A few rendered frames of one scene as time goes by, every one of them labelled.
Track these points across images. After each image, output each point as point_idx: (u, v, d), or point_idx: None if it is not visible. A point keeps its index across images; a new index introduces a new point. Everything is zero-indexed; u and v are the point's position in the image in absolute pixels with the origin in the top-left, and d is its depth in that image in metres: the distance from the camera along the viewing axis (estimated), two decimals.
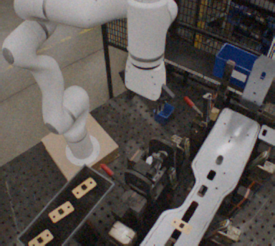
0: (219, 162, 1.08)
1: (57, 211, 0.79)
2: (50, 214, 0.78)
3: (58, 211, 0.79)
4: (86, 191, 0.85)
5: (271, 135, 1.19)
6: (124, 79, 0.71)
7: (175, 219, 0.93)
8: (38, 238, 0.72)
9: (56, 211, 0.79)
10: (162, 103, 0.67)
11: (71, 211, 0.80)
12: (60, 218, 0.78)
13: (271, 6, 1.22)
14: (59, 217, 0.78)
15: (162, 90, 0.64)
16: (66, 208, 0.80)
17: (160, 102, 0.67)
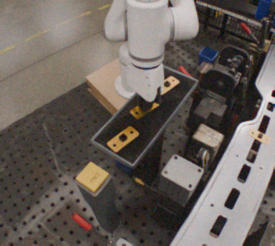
0: None
1: (140, 107, 0.75)
2: (132, 110, 0.74)
3: (141, 107, 0.74)
4: (170, 87, 0.80)
5: None
6: None
7: (252, 130, 0.89)
8: (121, 135, 0.67)
9: (138, 107, 0.75)
10: (148, 102, 0.69)
11: (157, 106, 0.75)
12: (145, 113, 0.73)
13: None
14: (144, 113, 0.73)
15: (154, 92, 0.65)
16: None
17: (148, 102, 0.69)
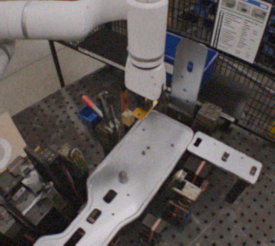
0: (122, 181, 0.84)
1: (140, 107, 0.74)
2: (133, 113, 0.73)
3: (142, 107, 0.74)
4: None
5: (208, 145, 0.95)
6: None
7: None
8: None
9: (138, 108, 0.75)
10: (151, 102, 0.70)
11: (156, 104, 0.76)
12: (147, 113, 0.73)
13: None
14: (146, 113, 0.73)
15: (157, 90, 0.65)
16: None
17: (150, 100, 0.69)
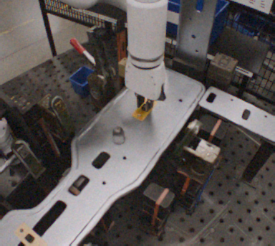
0: (117, 140, 0.66)
1: (140, 108, 0.75)
2: (133, 114, 0.74)
3: (142, 108, 0.74)
4: None
5: (223, 102, 0.77)
6: None
7: (22, 226, 0.52)
8: None
9: (138, 109, 0.75)
10: (151, 102, 0.70)
11: (156, 105, 0.76)
12: (147, 114, 0.74)
13: None
14: (146, 114, 0.74)
15: (157, 90, 0.65)
16: None
17: (151, 101, 0.69)
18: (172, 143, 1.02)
